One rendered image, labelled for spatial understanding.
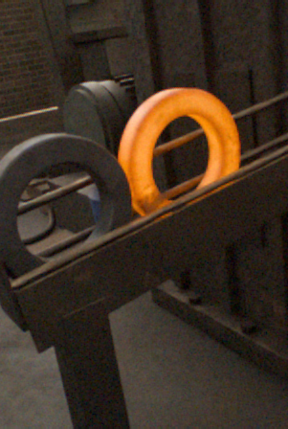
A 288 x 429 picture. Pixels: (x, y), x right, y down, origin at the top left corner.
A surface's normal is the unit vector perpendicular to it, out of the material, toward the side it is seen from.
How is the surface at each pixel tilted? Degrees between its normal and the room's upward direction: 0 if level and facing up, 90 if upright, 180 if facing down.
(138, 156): 90
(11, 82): 90
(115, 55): 90
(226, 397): 0
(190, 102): 90
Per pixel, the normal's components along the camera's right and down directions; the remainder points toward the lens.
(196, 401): -0.15, -0.93
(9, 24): 0.55, 0.20
